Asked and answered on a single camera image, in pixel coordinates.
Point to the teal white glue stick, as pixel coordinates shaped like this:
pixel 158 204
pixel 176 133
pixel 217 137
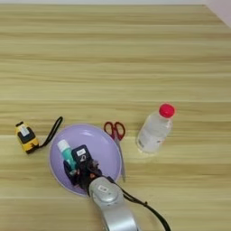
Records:
pixel 66 152

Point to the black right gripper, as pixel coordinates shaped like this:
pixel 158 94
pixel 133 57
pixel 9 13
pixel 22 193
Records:
pixel 87 176

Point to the purple round plate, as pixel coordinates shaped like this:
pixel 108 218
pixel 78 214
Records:
pixel 99 147

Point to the yellow black tape measure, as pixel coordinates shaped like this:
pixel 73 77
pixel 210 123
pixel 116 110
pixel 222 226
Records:
pixel 27 140

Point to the clear red-capped plastic bottle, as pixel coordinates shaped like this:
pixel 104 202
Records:
pixel 155 132

